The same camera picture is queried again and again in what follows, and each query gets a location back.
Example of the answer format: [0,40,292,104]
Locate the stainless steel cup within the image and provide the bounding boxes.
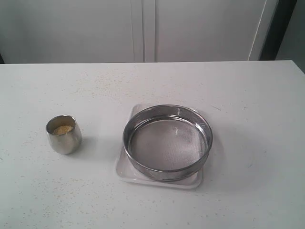
[46,114,82,155]

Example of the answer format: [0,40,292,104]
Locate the yellow millet grain pile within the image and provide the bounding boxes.
[52,125,73,135]

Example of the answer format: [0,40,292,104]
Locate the round stainless steel sieve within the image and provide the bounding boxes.
[122,104,214,183]

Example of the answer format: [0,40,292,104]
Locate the white square plastic tray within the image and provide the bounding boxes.
[115,103,204,190]

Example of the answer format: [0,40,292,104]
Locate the white cabinet doors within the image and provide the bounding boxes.
[0,0,278,63]

